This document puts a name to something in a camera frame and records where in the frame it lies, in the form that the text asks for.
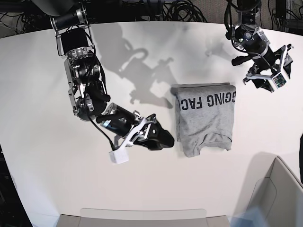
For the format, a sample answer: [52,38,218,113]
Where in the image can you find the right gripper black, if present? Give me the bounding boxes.
[129,113,175,151]

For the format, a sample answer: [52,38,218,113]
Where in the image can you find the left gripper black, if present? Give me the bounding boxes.
[247,51,293,92]

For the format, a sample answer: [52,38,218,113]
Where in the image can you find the grey T-shirt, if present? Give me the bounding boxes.
[171,83,236,157]

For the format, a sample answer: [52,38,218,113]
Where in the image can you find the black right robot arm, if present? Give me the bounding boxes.
[34,0,175,151]

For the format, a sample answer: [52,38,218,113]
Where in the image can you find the grey tray bottom edge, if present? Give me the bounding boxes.
[56,208,230,227]

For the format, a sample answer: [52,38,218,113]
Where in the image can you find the blue translucent object corner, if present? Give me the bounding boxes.
[229,205,268,227]

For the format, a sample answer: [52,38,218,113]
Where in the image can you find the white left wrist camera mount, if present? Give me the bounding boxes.
[243,44,294,92]

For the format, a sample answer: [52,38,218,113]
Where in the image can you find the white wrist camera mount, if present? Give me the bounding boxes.
[107,111,146,164]
[243,44,294,92]

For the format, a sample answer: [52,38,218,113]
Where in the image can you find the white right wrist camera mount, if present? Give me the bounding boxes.
[107,111,146,164]

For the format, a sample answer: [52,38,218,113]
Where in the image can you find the coiled black cables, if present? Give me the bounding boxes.
[163,0,209,24]

